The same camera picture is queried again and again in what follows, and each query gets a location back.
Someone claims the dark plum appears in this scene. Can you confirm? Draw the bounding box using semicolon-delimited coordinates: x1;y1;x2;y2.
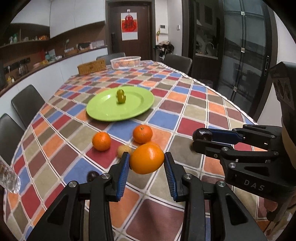
192;128;213;141
87;170;100;182

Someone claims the orange tangerine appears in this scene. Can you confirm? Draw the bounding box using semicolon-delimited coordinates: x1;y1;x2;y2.
145;142;161;149
129;144;165;175
132;125;153;144
92;132;111;152

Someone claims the white kitchen counter cabinet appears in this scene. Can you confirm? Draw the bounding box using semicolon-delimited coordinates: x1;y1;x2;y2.
1;46;108;113

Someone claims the tan round fruit left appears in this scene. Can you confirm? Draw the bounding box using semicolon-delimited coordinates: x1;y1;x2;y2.
117;145;133;158

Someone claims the clear plastic water bottle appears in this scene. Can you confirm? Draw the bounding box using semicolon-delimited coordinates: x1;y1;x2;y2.
0;157;21;193

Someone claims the colourful checkered tablecloth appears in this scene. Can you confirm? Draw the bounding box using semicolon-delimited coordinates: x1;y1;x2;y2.
3;60;290;241

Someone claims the glass sliding door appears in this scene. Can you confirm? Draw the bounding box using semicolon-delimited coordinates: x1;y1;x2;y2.
217;1;278;121

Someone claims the black chair right side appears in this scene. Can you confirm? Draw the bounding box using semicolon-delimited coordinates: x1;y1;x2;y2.
163;54;193;74

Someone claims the black chair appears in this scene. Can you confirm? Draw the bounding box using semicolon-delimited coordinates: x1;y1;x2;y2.
11;85;45;128
1;113;26;165
163;54;193;74

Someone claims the green plate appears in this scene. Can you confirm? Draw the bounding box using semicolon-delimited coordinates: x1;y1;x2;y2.
86;86;154;121

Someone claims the black chair near left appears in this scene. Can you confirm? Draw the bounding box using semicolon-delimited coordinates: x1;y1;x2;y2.
1;113;26;165

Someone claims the green small fruit front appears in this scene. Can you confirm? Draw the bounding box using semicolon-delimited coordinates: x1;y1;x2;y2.
117;95;126;104

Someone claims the green small fruit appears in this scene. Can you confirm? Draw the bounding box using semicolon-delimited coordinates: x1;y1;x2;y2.
117;95;126;104
116;89;125;96

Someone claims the green small fruit back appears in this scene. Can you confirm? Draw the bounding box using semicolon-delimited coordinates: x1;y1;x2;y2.
116;89;125;96

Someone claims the dark wooden door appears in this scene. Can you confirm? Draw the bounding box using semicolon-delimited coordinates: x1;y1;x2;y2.
105;1;156;60

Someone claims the woven wicker box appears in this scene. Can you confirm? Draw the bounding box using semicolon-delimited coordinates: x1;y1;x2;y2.
77;59;106;75

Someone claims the black chair table end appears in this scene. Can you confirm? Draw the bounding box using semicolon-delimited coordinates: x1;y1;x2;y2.
96;52;125;65

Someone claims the red and white door poster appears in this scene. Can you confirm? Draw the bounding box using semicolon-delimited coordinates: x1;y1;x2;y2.
120;12;138;41

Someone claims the white wire fruit basket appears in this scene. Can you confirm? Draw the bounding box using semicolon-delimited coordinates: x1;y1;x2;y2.
110;56;141;70

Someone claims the white wall intercom panel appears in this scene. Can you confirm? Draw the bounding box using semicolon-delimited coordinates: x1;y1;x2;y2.
159;25;169;35

